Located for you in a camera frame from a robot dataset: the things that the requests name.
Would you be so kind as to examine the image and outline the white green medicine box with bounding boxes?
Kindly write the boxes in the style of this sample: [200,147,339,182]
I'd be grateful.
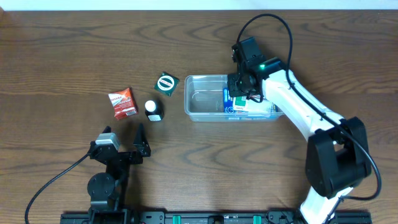
[233,96,275,113]

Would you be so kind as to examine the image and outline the blue Kool Fever box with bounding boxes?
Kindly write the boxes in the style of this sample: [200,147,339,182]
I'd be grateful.
[223,88,279,113]

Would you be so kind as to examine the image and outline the red sachet packet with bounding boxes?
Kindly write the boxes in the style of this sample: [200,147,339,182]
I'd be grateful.
[108,88,138,120]

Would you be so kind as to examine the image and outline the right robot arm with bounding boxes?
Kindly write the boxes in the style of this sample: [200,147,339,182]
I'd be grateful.
[228,37,377,223]

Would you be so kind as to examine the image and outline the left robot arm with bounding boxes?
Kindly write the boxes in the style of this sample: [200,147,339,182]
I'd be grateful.
[87,124,151,223]

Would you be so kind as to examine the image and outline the clear plastic container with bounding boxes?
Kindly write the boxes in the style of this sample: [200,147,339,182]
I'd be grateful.
[184,75,284,122]

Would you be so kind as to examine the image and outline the dark bottle white cap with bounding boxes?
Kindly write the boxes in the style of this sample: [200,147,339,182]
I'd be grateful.
[144,100,164,121]

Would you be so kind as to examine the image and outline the green square packet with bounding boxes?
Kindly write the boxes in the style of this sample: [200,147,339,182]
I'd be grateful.
[154,72,180,97]

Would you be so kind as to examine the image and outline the right black cable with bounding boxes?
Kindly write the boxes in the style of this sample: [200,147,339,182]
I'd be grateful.
[236,13,382,202]

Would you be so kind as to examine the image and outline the black cable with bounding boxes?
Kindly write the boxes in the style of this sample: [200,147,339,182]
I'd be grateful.
[24,152,91,224]
[236,13,382,202]

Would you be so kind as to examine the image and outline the left black cable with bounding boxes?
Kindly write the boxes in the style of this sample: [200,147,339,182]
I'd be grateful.
[24,152,91,224]

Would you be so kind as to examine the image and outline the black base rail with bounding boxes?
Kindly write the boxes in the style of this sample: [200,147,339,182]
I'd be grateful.
[60,207,373,224]

